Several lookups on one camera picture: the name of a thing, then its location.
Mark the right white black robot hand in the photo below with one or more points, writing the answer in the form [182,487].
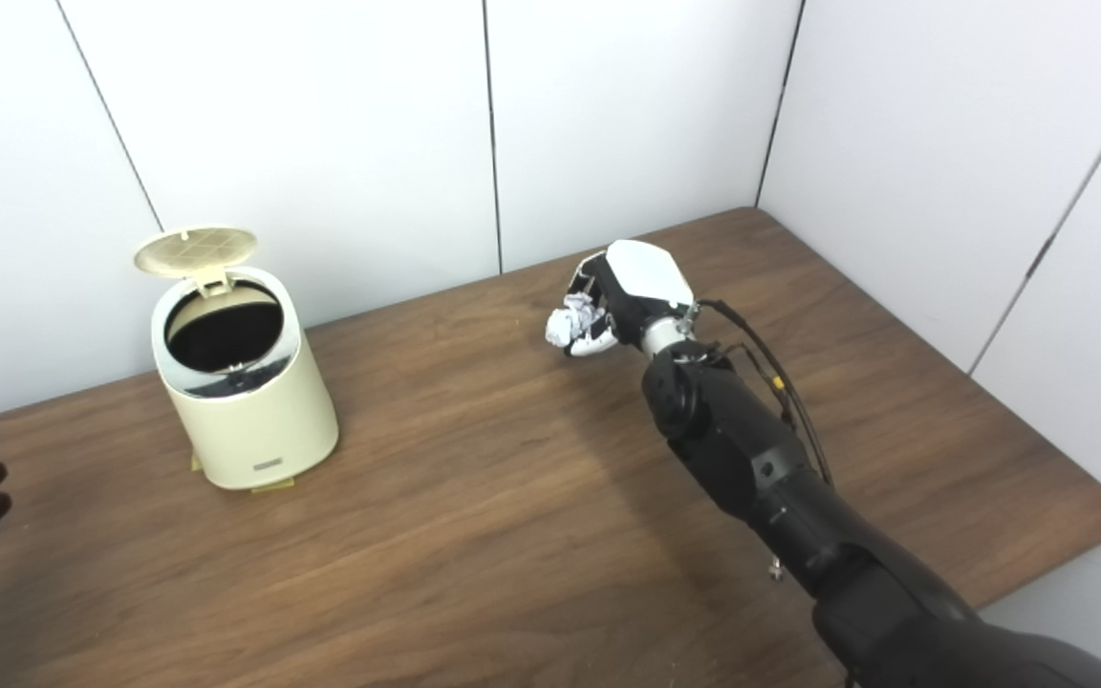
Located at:
[646,282]

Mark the white paper ball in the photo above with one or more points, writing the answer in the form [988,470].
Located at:
[572,320]

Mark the cream round bin lid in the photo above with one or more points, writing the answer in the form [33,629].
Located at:
[195,250]

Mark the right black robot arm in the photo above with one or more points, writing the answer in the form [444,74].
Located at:
[770,478]

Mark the cream-colored bin body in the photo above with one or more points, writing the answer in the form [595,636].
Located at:
[264,420]

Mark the wide yellow tape piece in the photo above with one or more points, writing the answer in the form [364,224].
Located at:
[271,483]

